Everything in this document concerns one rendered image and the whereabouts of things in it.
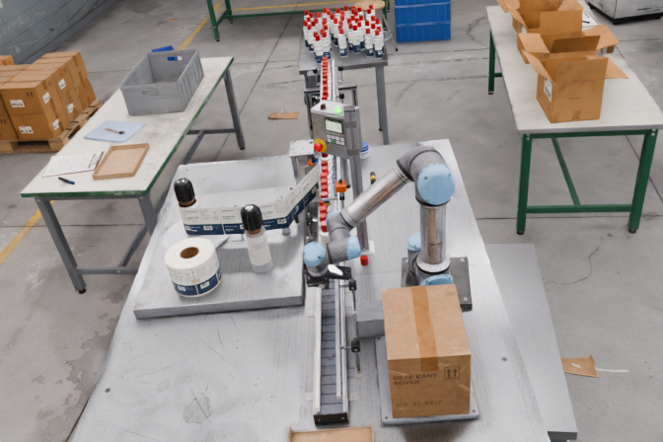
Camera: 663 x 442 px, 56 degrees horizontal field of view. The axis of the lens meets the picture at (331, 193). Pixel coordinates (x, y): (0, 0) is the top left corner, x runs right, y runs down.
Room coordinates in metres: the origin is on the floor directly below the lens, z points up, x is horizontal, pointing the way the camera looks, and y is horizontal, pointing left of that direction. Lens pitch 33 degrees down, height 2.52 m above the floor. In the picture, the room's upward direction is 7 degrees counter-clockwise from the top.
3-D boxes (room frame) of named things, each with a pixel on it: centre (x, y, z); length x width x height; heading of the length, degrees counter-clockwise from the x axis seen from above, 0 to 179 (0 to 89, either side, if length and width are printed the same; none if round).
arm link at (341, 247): (1.67, -0.01, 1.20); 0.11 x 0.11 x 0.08; 4
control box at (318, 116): (2.18, -0.05, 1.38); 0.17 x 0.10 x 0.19; 51
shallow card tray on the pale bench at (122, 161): (3.22, 1.18, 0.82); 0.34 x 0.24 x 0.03; 175
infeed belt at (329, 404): (2.07, 0.04, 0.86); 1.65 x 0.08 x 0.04; 176
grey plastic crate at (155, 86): (4.13, 1.05, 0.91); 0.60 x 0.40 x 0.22; 172
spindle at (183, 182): (2.29, 0.63, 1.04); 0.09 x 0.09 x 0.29
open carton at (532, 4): (4.07, -1.57, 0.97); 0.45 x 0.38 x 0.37; 82
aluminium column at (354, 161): (2.11, -0.11, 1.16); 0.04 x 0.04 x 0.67; 86
